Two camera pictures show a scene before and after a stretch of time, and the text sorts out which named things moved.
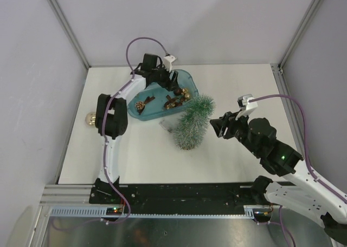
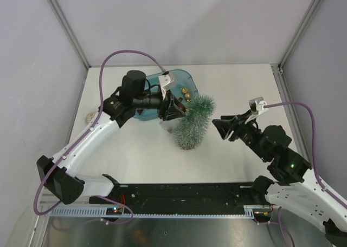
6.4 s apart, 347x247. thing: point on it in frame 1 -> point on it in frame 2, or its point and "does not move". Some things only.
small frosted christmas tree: x=191 y=129 does not move
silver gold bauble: x=90 y=118 does not move
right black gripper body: x=237 y=128 does not move
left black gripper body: x=161 y=77 -> x=165 y=110
